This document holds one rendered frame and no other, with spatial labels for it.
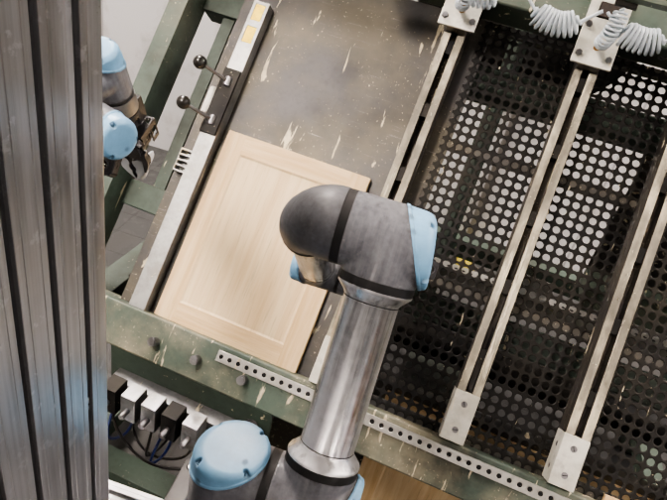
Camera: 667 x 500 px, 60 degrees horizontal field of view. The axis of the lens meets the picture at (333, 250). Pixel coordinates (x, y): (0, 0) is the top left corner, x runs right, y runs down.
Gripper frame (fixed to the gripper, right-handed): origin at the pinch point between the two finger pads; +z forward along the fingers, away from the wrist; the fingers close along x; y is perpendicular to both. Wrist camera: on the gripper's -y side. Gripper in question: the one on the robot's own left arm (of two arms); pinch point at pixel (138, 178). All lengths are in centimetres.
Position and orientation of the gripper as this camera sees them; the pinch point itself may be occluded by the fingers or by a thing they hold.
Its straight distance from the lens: 139.5
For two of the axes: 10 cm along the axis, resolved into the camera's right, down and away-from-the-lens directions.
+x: -9.5, -3.1, 1.1
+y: 3.2, -8.1, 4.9
